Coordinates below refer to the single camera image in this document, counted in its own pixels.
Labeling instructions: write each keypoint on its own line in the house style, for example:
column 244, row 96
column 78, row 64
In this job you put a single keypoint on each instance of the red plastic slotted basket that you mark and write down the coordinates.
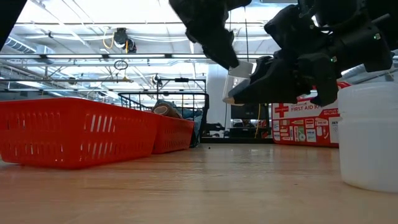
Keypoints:
column 174, row 137
column 62, row 133

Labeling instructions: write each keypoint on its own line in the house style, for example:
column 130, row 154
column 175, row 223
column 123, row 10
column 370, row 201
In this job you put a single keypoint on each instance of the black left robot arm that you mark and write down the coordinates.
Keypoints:
column 9, row 15

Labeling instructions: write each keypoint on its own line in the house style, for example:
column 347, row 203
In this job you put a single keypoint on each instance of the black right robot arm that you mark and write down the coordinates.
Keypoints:
column 342, row 9

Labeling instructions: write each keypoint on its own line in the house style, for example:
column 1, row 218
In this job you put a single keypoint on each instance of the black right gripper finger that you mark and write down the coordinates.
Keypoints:
column 276, row 87
column 262, row 68

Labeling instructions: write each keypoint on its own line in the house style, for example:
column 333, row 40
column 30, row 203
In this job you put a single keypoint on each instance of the person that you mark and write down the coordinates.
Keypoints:
column 244, row 124

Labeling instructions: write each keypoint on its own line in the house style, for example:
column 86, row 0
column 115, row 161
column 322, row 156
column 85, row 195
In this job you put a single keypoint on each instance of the tan bandage roll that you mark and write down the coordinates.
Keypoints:
column 166, row 110

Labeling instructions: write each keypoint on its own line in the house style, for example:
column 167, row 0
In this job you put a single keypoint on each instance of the white building column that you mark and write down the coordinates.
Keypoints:
column 214, row 109

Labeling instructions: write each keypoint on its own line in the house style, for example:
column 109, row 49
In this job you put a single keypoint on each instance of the dark computer monitor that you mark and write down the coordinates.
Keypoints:
column 245, row 112

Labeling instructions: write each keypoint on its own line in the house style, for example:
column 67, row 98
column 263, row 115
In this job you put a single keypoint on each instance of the red first aid kit case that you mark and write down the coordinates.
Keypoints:
column 298, row 130

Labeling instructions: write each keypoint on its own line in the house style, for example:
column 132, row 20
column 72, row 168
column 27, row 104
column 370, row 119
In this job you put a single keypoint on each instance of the white plastic bottle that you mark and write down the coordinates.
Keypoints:
column 241, row 70
column 367, row 140

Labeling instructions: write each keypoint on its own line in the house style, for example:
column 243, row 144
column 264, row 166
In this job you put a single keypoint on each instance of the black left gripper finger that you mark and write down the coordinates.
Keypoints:
column 224, row 53

